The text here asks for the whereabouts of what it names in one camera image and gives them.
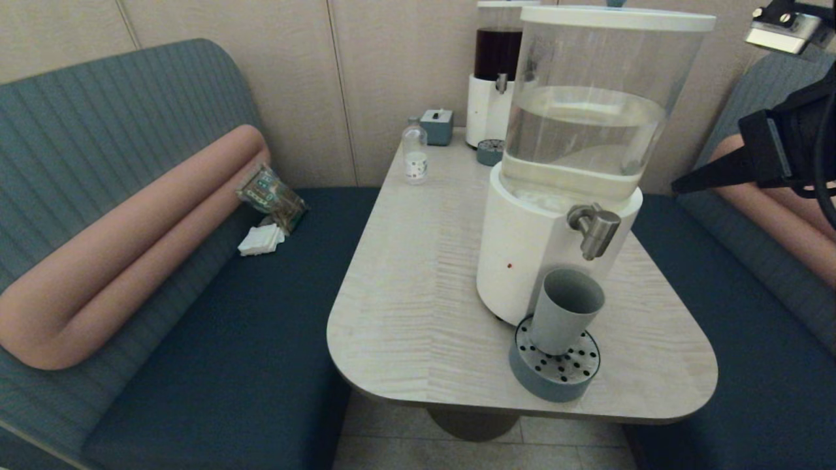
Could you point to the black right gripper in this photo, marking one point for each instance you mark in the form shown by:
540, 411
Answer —
800, 143

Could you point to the metal dispenser tap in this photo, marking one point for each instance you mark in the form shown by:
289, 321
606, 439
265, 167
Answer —
595, 232

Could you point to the grey-blue plastic cup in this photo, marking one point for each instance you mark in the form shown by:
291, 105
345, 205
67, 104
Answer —
562, 313

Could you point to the pink cylindrical bolster cushion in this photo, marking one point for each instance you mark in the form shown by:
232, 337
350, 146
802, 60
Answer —
784, 222
130, 248

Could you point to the clear water dispenser white base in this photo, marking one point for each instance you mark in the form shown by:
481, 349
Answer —
575, 130

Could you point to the teal upholstered booth bench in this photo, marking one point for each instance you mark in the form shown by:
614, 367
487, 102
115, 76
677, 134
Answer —
751, 339
228, 313

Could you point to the small blue drip tray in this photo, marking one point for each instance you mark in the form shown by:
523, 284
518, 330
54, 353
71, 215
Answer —
488, 151

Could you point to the large blue drip tray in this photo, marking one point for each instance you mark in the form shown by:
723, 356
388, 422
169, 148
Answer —
555, 385

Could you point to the blue tissue box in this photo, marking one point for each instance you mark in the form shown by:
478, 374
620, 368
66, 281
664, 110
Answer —
435, 127

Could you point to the small clear glass bottle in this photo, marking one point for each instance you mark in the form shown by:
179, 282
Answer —
414, 156

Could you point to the clear printed snack packet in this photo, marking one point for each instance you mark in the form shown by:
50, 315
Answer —
271, 196

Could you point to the white folded napkins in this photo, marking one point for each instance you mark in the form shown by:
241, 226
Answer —
261, 240

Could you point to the brass table pedestal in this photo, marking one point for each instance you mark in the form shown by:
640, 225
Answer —
473, 424

